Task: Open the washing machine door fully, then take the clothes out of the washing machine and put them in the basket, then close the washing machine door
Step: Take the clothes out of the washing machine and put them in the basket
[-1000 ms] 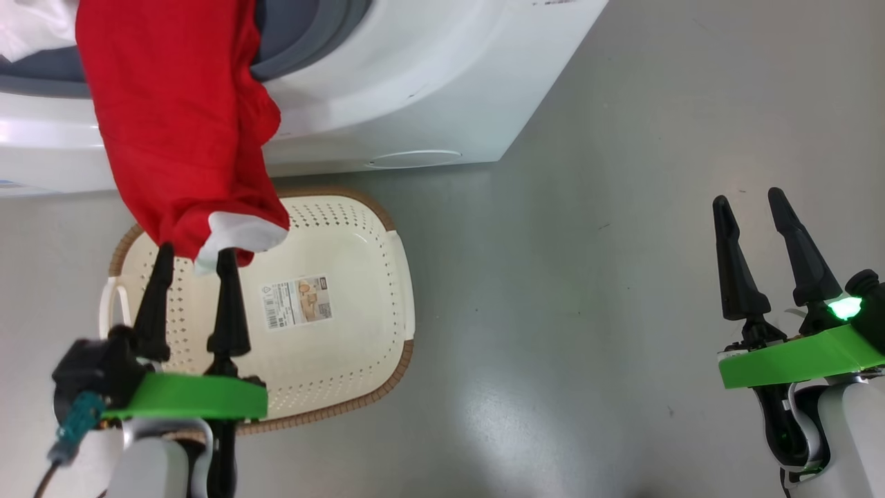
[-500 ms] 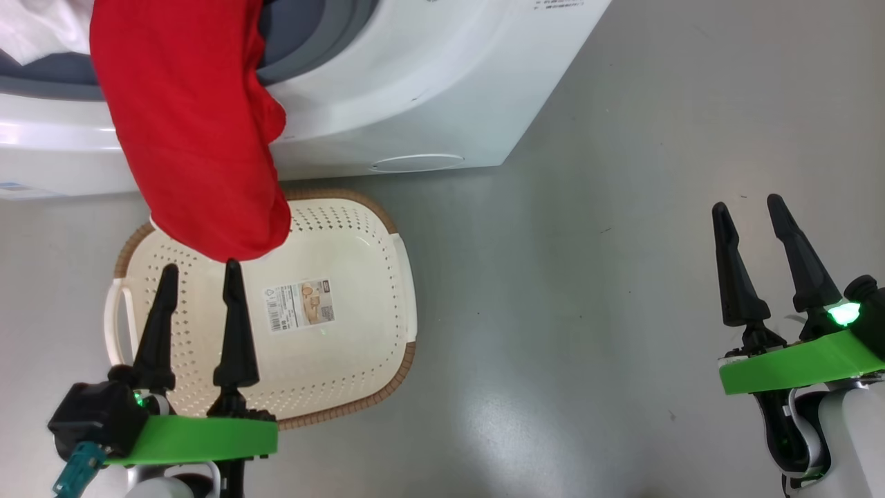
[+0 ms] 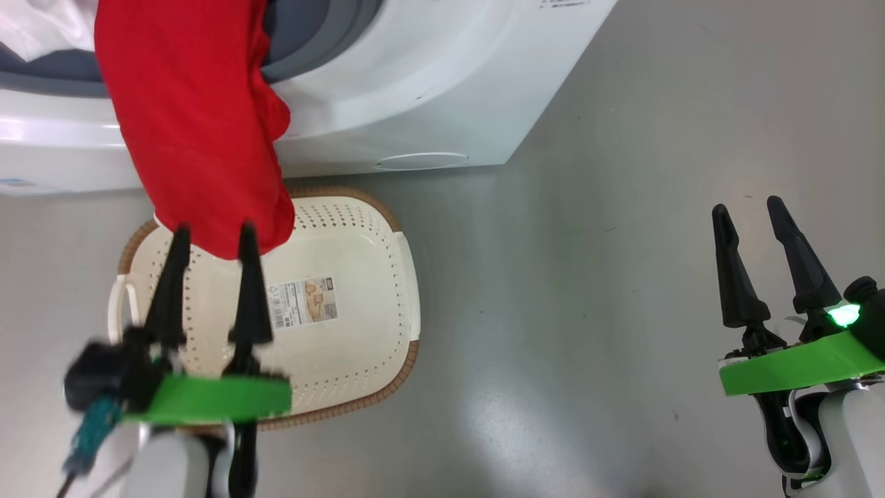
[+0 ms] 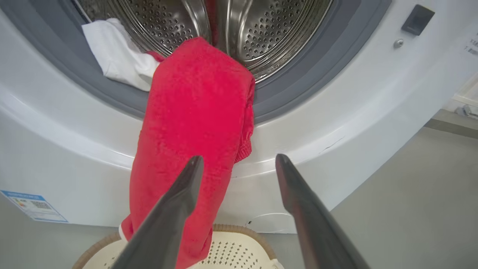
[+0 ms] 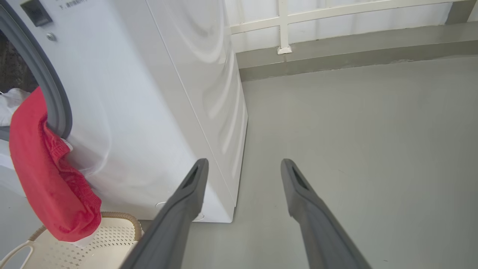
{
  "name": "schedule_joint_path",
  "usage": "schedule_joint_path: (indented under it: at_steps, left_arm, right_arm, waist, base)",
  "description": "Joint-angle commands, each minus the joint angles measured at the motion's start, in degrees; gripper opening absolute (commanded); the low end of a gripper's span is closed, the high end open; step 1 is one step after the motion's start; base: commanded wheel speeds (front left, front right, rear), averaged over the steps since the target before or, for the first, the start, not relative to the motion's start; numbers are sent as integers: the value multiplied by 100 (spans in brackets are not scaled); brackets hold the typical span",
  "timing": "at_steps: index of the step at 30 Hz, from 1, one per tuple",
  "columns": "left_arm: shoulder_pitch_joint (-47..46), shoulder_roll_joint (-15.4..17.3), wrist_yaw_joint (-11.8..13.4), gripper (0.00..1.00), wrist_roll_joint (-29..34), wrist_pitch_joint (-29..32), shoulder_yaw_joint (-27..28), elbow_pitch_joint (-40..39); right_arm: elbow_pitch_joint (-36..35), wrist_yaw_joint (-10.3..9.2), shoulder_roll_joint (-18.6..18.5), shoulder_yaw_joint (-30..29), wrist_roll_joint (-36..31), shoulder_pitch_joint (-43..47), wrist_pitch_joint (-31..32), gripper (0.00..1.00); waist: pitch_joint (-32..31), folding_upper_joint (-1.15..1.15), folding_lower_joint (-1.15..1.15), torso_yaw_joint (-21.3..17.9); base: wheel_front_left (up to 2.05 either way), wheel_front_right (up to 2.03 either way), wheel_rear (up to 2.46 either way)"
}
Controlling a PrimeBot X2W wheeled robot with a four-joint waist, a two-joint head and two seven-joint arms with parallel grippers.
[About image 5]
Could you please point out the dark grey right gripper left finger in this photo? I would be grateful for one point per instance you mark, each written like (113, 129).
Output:
(175, 224)

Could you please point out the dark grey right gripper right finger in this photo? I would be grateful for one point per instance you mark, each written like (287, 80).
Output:
(321, 231)

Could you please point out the red and white garment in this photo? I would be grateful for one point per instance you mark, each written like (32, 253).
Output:
(48, 179)

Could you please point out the cream perforated laundry basket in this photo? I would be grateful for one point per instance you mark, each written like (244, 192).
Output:
(104, 246)

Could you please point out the white washing machine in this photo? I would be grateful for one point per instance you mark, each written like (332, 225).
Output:
(142, 93)

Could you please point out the grey rubber door gasket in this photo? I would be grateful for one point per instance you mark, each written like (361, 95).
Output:
(56, 97)

